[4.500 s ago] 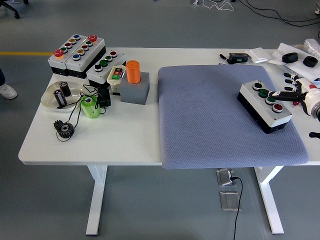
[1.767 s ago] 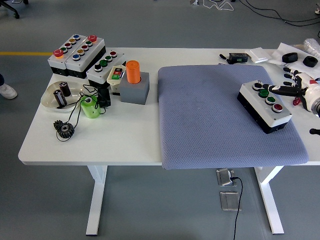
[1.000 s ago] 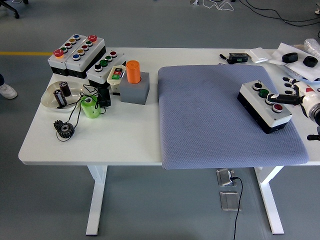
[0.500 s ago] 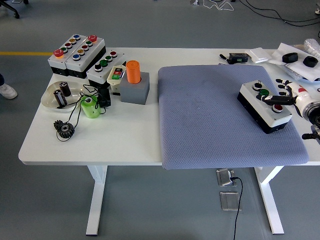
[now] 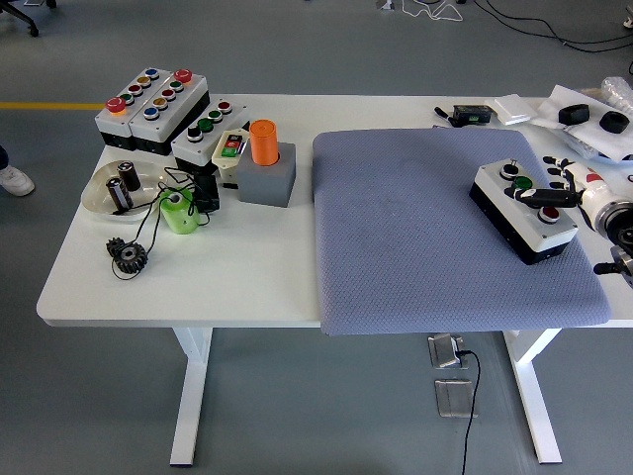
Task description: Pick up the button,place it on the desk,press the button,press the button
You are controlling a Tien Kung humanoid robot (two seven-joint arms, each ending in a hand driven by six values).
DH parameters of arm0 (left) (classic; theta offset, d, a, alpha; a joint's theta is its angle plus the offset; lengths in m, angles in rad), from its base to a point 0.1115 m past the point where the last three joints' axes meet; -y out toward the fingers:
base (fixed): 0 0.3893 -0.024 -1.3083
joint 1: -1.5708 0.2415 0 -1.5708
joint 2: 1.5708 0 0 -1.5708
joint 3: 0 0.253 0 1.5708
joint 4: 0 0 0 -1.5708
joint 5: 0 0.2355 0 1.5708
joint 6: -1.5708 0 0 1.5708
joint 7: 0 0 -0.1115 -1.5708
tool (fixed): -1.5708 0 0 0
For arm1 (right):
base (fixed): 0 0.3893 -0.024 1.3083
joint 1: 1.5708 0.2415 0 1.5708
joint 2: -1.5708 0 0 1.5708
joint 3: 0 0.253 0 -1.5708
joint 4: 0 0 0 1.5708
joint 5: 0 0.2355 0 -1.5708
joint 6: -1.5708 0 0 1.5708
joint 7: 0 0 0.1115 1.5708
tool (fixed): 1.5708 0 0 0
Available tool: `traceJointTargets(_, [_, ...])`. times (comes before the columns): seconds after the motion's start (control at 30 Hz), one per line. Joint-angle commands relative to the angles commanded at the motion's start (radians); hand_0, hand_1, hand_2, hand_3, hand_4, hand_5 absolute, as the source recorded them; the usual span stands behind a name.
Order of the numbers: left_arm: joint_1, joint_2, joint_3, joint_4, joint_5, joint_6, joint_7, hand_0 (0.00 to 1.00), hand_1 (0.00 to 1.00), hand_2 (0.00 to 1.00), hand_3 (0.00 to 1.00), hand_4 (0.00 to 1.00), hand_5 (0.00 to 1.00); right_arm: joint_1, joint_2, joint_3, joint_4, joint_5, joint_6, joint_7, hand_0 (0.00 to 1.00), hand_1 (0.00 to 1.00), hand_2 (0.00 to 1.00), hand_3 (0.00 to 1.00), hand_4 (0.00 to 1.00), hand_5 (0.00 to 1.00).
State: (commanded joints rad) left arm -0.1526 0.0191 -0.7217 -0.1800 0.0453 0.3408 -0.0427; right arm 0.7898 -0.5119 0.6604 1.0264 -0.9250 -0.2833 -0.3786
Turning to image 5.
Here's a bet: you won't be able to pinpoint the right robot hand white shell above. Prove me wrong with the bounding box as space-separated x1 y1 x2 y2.
503 155 615 231

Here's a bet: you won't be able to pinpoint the four-button control box with selector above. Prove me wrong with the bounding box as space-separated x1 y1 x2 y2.
170 98 251 175
468 157 579 267

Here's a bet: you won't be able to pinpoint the five-button box red mushroom button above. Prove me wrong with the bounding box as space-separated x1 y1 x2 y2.
93 66 174 152
128 68 212 157

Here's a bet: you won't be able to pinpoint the bubble wrap roll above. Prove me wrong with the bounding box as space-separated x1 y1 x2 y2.
600 75 633 113

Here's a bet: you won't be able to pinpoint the white flat box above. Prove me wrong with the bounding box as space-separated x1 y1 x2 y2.
484 93 536 126

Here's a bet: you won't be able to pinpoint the black module green terminal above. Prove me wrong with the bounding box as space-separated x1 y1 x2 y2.
452 103 494 125

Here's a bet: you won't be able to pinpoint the grey-blue textured mat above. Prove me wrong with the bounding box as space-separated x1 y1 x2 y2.
311 127 612 337

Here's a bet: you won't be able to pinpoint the white table leg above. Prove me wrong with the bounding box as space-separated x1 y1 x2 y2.
169 327 214 467
501 328 564 465

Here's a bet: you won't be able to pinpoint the open metal floor socket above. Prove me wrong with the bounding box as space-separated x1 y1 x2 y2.
426 333 466 370

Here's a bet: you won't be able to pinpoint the closed metal floor plate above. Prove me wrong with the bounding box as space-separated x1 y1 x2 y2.
433 378 477 420

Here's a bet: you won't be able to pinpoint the grey plastic block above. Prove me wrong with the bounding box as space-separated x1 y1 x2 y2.
235 142 298 209

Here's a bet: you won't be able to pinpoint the orange plastic cylinder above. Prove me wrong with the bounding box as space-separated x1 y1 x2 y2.
248 119 282 167

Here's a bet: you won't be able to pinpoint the small black box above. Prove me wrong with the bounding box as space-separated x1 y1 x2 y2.
191 172 222 215

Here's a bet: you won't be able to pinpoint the light green plastic cylinder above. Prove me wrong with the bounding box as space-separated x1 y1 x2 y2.
158 188 201 236

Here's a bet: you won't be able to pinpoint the dark brown capacitor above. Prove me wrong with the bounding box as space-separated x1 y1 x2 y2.
116 161 142 193
105 176 134 212

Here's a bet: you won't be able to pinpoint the large black bevel gear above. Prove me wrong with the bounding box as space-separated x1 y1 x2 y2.
112 241 148 275

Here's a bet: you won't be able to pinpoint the clear round dish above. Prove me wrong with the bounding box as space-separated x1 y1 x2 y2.
80 158 172 226

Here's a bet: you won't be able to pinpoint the person's shoe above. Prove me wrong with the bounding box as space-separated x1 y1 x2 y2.
0 165 36 198

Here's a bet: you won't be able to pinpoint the black office chair base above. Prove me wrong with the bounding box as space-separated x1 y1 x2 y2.
0 0 58 39

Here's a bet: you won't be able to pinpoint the black rubber ring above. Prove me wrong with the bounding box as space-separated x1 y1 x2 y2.
557 103 591 126
598 111 630 134

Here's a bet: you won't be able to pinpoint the black floor cables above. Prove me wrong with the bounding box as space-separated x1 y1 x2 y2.
474 0 633 53

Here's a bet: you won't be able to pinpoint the black power cable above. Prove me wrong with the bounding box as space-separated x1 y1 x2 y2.
457 349 482 475

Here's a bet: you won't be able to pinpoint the white floor cable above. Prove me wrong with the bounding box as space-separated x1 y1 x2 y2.
400 0 466 24

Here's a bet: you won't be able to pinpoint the cream switch red green buttons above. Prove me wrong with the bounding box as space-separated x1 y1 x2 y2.
211 129 250 187

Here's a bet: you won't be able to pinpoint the thin black wire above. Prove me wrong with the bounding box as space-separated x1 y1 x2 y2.
109 166 214 282

